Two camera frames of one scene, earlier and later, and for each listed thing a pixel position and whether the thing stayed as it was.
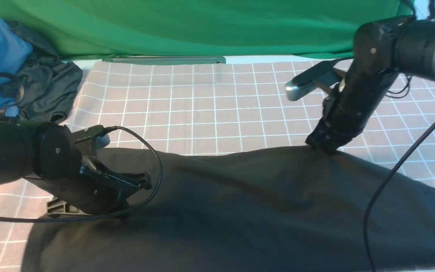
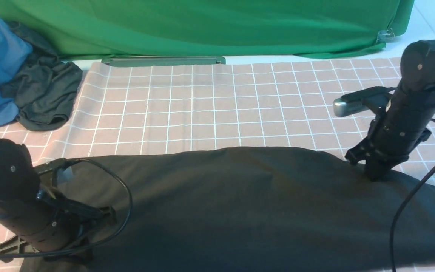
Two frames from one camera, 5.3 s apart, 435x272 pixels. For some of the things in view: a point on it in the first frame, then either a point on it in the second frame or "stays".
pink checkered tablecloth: (237, 106) stays
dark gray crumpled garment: (45, 86) stays
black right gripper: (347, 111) -> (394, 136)
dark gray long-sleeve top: (295, 208) stays
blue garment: (0, 52) stays
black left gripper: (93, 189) -> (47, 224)
